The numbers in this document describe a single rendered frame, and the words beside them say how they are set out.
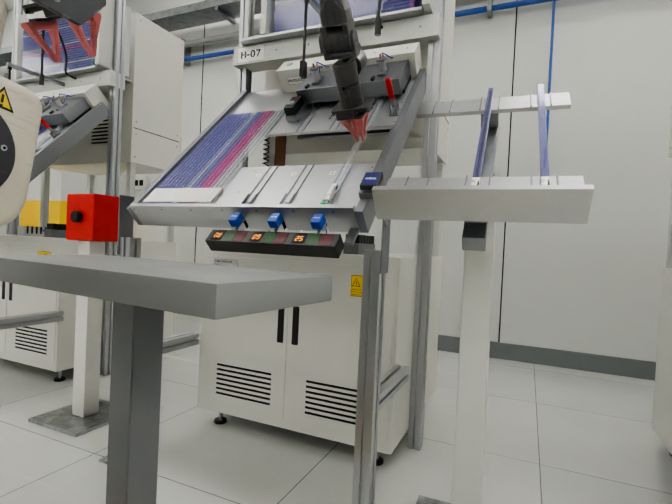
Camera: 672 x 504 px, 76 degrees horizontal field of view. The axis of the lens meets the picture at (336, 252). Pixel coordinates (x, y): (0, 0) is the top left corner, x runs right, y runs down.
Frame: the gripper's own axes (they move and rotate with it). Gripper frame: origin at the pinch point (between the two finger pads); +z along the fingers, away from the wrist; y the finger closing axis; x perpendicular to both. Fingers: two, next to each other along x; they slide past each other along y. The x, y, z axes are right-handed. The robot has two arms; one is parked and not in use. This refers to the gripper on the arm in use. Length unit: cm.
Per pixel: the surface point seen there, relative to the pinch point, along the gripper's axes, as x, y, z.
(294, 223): 30.0, 8.5, 6.3
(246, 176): 14.5, 29.2, 1.8
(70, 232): 25, 102, 14
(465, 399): 48, -30, 40
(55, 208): -89, 312, 79
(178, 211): 30, 42, 2
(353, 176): 15.8, -2.6, 2.6
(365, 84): -22.9, 4.2, -6.3
